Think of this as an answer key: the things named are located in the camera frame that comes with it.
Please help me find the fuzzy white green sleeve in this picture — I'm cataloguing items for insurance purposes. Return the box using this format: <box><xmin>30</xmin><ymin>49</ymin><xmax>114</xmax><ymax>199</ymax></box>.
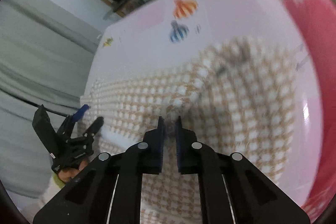
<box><xmin>38</xmin><ymin>172</ymin><xmax>66</xmax><ymax>207</ymax></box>

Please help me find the person left hand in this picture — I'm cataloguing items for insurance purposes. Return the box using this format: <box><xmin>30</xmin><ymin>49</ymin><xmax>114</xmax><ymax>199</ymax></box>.
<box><xmin>58</xmin><ymin>159</ymin><xmax>89</xmax><ymax>183</ymax></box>

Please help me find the white curtain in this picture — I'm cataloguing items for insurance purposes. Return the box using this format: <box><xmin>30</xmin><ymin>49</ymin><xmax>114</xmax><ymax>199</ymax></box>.
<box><xmin>1</xmin><ymin>0</ymin><xmax>100</xmax><ymax>214</ymax></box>

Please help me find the pink floral blanket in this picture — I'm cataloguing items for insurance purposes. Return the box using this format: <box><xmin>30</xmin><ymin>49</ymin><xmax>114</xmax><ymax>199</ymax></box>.
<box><xmin>281</xmin><ymin>0</ymin><xmax>335</xmax><ymax>221</ymax></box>

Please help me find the beige white houndstooth coat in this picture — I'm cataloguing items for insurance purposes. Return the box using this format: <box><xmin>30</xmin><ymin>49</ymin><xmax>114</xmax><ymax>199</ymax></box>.
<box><xmin>80</xmin><ymin>38</ymin><xmax>295</xmax><ymax>223</ymax></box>

